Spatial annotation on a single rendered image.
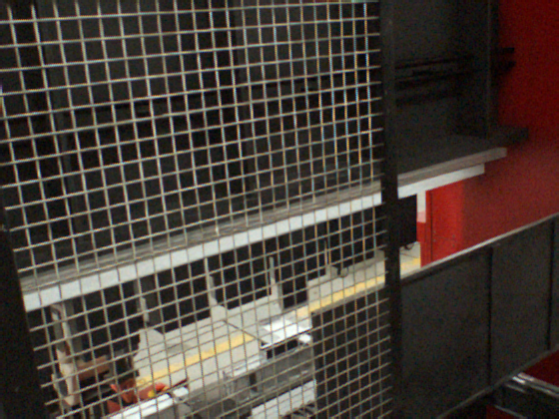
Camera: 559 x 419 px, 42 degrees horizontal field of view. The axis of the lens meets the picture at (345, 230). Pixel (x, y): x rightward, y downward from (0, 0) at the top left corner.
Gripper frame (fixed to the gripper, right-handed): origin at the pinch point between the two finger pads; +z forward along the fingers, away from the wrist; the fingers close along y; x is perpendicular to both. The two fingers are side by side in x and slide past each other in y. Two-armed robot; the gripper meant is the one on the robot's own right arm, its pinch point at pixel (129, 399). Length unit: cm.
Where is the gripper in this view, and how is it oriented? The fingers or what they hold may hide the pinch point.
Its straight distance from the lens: 241.5
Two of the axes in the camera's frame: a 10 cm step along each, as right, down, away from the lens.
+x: 5.6, -2.8, 7.8
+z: 2.5, 9.6, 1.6
